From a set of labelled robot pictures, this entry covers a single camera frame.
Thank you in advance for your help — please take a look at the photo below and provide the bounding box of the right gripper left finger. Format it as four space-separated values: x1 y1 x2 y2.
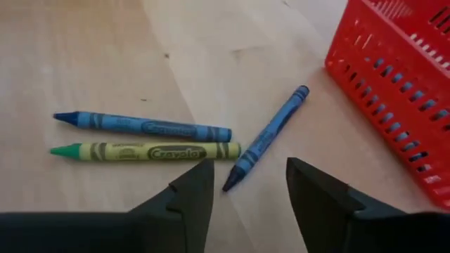
128 159 215 253

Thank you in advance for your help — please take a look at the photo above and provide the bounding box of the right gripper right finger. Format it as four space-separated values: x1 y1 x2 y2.
286 157 405 253

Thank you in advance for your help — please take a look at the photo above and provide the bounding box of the green crayon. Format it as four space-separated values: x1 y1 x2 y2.
49 141 242 162

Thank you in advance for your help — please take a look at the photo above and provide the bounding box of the blue crayon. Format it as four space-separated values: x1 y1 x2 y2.
52 110 233 143
221 84 311 193

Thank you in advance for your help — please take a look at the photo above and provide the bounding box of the red plastic basket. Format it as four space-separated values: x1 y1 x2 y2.
323 0 450 212

